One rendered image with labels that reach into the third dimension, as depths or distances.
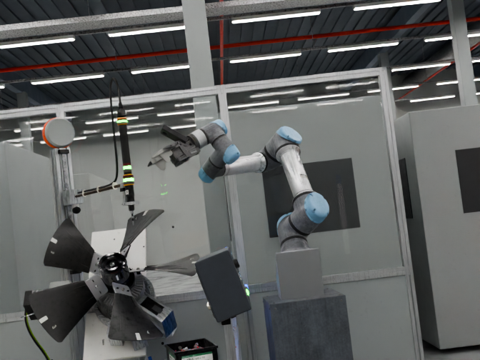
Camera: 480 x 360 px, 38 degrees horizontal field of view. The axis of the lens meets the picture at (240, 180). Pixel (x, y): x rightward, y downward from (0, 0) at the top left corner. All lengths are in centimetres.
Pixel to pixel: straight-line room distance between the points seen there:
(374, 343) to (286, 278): 103
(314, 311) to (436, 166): 361
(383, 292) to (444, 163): 270
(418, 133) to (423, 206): 63
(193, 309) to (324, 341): 104
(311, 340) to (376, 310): 98
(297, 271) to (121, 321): 72
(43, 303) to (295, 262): 101
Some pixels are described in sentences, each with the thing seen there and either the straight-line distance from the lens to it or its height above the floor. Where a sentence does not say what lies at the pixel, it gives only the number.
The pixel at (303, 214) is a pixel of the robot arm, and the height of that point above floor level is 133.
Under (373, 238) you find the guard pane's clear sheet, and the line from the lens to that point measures 366.
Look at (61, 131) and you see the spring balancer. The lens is 358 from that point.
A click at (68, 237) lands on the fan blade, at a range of 305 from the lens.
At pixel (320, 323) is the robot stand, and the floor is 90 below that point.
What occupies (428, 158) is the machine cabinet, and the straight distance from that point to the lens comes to 617.
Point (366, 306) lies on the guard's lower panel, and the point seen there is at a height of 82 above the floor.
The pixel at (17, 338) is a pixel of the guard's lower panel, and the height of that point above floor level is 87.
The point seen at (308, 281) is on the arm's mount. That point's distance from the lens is 281.
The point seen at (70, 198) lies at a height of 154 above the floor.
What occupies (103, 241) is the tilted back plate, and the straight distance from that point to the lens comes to 333.
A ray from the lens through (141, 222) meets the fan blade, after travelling 304.
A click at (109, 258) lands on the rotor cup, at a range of 289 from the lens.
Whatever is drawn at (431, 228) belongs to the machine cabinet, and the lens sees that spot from 615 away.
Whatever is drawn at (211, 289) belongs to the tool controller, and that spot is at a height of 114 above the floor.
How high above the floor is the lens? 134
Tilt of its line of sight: 3 degrees up
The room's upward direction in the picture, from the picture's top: 7 degrees counter-clockwise
